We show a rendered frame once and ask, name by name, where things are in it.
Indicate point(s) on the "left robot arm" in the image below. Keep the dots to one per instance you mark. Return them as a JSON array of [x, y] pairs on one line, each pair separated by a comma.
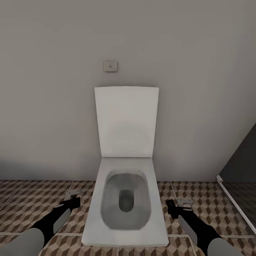
[[34, 239]]

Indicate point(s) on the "hook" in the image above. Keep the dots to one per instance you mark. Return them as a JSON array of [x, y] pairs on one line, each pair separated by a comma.
[[110, 66]]

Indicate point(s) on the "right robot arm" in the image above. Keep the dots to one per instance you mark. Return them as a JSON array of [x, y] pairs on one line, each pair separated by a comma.
[[203, 235]]

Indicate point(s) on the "shower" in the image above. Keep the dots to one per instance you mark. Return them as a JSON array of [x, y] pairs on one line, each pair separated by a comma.
[[239, 209]]

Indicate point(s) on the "toilet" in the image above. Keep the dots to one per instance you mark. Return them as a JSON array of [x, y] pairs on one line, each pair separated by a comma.
[[125, 210]]

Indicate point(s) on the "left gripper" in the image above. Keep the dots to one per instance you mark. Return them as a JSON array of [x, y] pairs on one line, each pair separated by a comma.
[[75, 202]]

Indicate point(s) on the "door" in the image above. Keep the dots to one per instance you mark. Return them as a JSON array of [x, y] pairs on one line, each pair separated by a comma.
[[239, 176]]

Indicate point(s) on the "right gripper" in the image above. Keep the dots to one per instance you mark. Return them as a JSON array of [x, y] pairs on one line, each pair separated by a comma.
[[173, 211]]

